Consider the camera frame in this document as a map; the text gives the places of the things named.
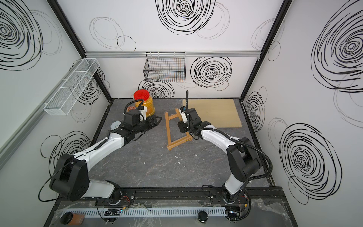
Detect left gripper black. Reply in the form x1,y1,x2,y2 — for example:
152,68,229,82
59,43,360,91
134,115,163,135

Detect small wooden easel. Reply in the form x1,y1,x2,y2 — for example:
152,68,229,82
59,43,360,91
164,108,192,151

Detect light plywood canvas board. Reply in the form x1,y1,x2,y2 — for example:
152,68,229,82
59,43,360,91
188,99,243,128

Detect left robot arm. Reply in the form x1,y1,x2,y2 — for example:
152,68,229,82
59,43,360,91
49,109,162,205

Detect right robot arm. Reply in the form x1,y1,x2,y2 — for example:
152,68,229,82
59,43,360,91
178,106,273,200

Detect round red-topped tin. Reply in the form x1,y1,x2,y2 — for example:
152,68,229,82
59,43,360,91
126,106,137,112

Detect red-lidded jar of yellow snacks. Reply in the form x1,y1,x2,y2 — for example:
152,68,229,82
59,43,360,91
133,89,155,117

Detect small white-lidded cup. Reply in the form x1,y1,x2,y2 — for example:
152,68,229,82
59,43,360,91
110,121,122,131

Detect black round knob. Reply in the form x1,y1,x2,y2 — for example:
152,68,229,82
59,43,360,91
197,211,209,224

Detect black knob on brown block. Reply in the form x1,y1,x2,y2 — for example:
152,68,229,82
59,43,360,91
60,212,85,225

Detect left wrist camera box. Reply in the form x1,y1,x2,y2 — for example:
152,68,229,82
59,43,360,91
137,105,147,121

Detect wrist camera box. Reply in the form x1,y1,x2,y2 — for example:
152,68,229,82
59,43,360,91
137,105,147,121
179,106,188,123

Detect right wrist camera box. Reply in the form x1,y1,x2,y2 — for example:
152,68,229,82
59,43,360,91
179,106,188,123

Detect black wire wall basket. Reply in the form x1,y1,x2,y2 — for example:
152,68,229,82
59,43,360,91
143,52,186,83

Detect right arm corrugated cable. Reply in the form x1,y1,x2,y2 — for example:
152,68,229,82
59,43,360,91
185,90,273,182

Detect white mesh wall shelf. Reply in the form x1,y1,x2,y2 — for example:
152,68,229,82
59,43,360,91
43,58,100,115

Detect white slotted cable duct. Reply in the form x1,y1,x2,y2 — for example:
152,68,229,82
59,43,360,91
58,207,226,218

